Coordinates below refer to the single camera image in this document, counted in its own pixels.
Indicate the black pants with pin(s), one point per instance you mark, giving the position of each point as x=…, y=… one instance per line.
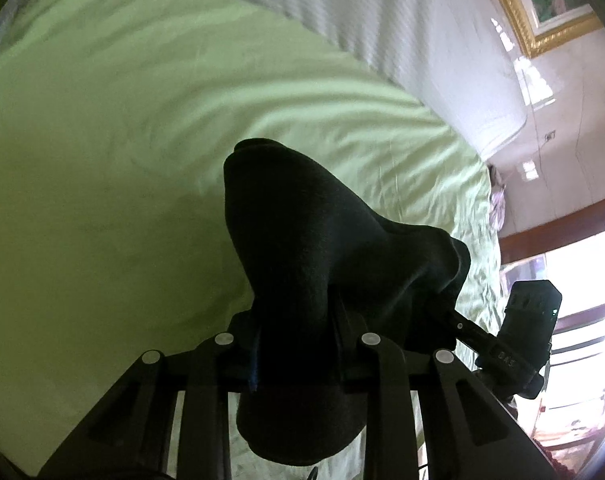
x=307, y=240

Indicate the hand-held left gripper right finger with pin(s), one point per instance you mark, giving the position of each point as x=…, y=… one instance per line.
x=377, y=375

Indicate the green bed sheet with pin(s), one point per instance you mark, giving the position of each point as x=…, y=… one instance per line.
x=107, y=185

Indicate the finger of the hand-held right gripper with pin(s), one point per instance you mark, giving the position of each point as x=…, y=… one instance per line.
x=466, y=329

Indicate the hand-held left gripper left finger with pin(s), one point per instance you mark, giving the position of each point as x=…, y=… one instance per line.
x=237, y=355

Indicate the pink cloth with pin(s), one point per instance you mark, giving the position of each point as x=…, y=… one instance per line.
x=497, y=205

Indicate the white striped blanket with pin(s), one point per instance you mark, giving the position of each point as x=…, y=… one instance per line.
x=382, y=35

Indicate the wooden framed window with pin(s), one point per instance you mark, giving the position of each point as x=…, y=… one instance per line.
x=582, y=280

